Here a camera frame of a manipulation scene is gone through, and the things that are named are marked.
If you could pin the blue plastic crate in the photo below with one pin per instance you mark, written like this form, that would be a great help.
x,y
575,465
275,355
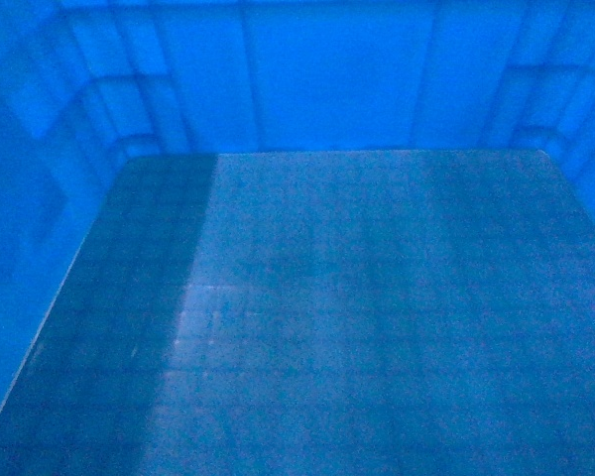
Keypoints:
x,y
297,237

